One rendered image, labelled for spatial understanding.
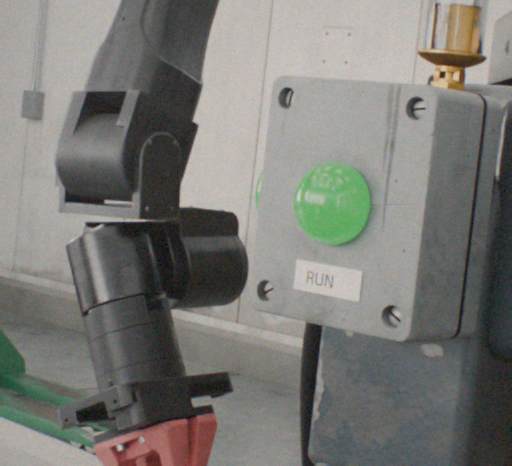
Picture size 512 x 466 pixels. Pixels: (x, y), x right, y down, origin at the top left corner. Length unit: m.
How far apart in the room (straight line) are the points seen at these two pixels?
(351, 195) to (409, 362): 0.08
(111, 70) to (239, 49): 6.67
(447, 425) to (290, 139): 0.12
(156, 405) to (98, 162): 0.16
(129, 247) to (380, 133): 0.40
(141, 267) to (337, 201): 0.39
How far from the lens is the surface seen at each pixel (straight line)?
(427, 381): 0.51
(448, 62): 0.54
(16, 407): 5.63
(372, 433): 0.53
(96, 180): 0.84
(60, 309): 8.44
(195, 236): 0.89
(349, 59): 7.02
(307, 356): 0.56
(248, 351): 7.34
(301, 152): 0.49
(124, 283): 0.83
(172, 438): 0.81
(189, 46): 0.87
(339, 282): 0.47
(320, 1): 7.20
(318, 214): 0.46
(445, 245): 0.47
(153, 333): 0.83
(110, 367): 0.83
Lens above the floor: 1.30
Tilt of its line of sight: 3 degrees down
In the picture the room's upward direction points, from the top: 6 degrees clockwise
